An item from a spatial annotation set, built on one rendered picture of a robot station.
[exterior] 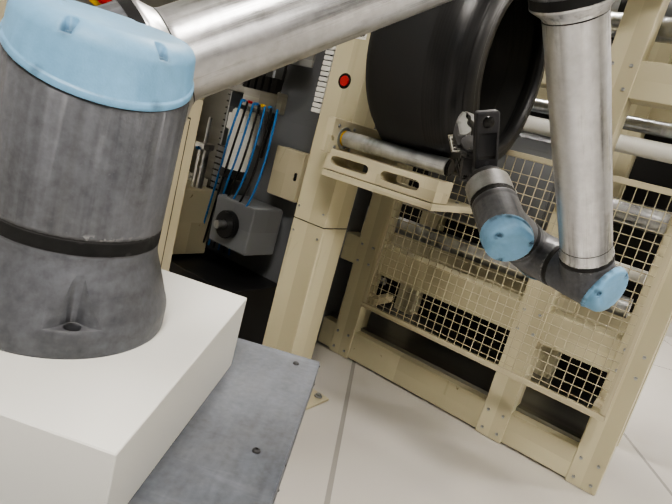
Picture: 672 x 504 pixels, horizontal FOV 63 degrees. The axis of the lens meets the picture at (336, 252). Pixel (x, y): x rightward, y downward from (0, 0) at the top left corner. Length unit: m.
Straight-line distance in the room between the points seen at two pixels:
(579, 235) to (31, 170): 0.79
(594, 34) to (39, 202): 0.68
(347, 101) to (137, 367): 1.28
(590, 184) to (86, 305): 0.72
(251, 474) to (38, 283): 0.25
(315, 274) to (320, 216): 0.19
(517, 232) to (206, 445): 0.67
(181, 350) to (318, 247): 1.18
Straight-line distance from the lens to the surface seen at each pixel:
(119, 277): 0.50
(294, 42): 0.71
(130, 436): 0.44
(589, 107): 0.86
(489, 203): 1.06
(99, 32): 0.46
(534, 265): 1.11
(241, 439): 0.59
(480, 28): 1.34
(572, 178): 0.92
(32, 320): 0.50
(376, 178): 1.46
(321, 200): 1.68
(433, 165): 1.41
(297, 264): 1.74
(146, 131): 0.47
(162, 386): 0.49
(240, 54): 0.68
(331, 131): 1.54
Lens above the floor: 0.92
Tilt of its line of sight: 12 degrees down
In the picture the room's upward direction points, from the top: 15 degrees clockwise
